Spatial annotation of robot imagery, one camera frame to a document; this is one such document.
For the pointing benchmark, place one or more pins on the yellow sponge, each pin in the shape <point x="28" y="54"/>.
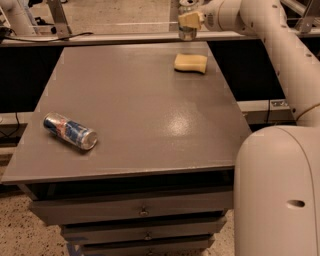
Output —
<point x="190" y="63"/>

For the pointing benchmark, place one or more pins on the blue silver red bull can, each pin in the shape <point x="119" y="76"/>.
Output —
<point x="70" y="131"/>

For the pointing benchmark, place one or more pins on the bottom grey drawer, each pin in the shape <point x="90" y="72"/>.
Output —
<point x="148" y="248"/>

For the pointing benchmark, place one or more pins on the grey metal rail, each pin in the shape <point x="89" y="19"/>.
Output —
<point x="87" y="39"/>

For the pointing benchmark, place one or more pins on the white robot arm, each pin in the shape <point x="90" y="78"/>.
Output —
<point x="277" y="170"/>

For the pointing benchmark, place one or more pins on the middle grey drawer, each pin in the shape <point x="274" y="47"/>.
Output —
<point x="146" y="230"/>

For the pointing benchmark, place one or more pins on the metal bracket left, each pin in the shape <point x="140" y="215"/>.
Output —
<point x="59" y="18"/>

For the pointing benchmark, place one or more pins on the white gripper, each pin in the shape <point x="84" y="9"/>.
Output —
<point x="209" y="17"/>

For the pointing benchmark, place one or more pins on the white pipe top left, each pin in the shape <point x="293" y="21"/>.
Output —
<point x="19" y="16"/>

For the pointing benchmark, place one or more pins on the grey drawer cabinet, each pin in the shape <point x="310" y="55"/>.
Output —
<point x="159" y="130"/>

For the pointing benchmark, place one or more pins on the grey drawer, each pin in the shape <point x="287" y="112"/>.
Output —
<point x="146" y="230"/>
<point x="148" y="248"/>
<point x="109" y="208"/>

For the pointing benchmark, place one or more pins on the top grey drawer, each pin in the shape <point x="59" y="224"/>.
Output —
<point x="109" y="208"/>

